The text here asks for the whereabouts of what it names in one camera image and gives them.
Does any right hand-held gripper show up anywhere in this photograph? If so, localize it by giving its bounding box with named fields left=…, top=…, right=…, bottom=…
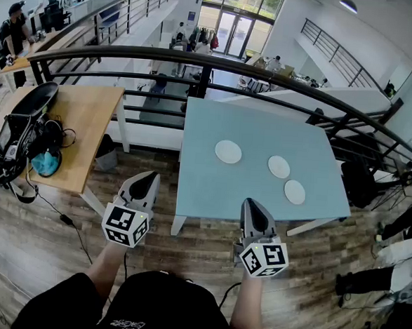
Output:
left=231, top=196, right=294, bottom=281

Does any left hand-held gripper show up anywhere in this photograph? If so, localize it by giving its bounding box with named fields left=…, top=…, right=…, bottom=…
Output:
left=100, top=167, right=162, bottom=251

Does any white round plate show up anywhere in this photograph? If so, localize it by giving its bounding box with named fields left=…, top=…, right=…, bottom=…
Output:
left=282, top=178, right=307, bottom=206
left=266, top=154, right=293, bottom=180
left=213, top=138, right=244, bottom=166

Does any person's left forearm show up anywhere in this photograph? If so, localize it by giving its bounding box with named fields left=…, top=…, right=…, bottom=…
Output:
left=83, top=238, right=131, bottom=305

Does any person's right forearm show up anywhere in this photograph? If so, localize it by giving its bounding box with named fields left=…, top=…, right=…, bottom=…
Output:
left=228, top=273, right=269, bottom=329

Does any grey bin with black bag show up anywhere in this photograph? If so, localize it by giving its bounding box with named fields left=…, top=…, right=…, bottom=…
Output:
left=93, top=133, right=120, bottom=173

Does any light blue table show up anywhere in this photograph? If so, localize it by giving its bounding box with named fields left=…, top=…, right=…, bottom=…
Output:
left=170, top=95, right=359, bottom=248

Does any wooden table with white legs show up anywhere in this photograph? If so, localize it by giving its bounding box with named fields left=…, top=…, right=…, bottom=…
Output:
left=0, top=78, right=135, bottom=219

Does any teal cloth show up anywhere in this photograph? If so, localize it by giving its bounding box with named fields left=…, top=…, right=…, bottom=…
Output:
left=29, top=149, right=62, bottom=179

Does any black chair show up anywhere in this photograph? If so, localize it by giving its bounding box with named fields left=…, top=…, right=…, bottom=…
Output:
left=338, top=159, right=381, bottom=210

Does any person's black printed t-shirt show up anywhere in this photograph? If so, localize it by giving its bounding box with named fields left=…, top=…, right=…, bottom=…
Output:
left=10, top=260, right=295, bottom=329

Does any black metal balcony railing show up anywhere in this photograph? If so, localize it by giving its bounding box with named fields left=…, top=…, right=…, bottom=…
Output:
left=20, top=37, right=412, bottom=182

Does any black oval tray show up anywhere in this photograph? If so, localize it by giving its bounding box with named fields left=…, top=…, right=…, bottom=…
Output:
left=11, top=79, right=60, bottom=119

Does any long wooden desk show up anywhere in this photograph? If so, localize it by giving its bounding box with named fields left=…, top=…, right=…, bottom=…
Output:
left=0, top=19, right=88, bottom=98

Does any glass entrance door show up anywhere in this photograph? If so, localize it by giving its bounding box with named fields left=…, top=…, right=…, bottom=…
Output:
left=195, top=0, right=287, bottom=61

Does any black stair railing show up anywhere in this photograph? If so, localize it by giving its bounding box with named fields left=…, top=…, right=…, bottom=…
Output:
left=297, top=18, right=389, bottom=90

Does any black power adapter cable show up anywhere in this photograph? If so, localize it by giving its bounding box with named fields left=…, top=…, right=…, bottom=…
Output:
left=19, top=168, right=100, bottom=266

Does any black equipment bag with cables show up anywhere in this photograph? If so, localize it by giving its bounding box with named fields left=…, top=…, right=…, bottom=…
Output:
left=0, top=110, right=79, bottom=208

